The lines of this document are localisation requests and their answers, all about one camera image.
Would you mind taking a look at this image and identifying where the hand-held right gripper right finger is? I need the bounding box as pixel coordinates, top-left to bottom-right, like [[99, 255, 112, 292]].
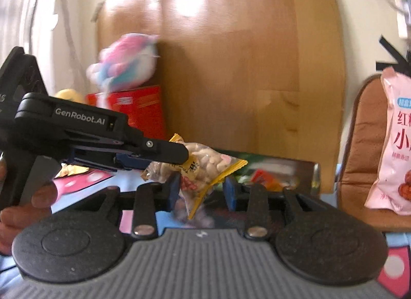
[[223, 177, 313, 239]]

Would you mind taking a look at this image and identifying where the pastel plush toy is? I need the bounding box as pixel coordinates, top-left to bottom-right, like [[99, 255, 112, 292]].
[[86, 33, 160, 92]]

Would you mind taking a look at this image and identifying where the red gift bag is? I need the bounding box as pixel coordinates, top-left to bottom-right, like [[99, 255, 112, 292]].
[[86, 85, 167, 142]]

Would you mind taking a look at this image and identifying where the peanut packet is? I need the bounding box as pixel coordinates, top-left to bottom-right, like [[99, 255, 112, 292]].
[[141, 134, 248, 220]]

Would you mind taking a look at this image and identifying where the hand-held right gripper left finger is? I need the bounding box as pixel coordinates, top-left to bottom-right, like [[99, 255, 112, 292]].
[[93, 174, 182, 239]]

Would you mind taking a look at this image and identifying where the brown cushioned chair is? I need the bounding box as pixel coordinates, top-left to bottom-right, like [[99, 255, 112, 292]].
[[337, 74, 411, 233]]

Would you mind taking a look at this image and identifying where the orange red snack packet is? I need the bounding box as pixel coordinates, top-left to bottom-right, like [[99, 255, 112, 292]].
[[250, 169, 284, 191]]

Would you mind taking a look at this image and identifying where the pink snack bag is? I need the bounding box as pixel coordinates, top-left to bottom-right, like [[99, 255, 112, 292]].
[[364, 66, 411, 216]]

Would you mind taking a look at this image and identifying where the yellow duck plush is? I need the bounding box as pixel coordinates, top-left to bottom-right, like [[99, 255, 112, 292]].
[[53, 89, 87, 104]]

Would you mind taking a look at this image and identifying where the printed blanket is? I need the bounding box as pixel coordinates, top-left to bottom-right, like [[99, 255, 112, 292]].
[[0, 162, 411, 299]]

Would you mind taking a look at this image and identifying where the person's left hand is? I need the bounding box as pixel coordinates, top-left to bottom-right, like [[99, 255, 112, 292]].
[[0, 184, 59, 256]]

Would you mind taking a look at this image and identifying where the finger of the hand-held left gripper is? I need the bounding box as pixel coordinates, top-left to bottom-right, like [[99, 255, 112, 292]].
[[68, 149, 152, 173], [126, 138, 191, 165]]

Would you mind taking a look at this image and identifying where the black tape strip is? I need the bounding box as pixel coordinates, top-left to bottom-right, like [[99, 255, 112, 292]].
[[376, 52, 411, 72], [379, 36, 411, 69]]

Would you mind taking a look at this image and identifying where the wooden headboard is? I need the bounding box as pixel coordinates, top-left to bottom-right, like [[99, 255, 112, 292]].
[[96, 0, 347, 194]]

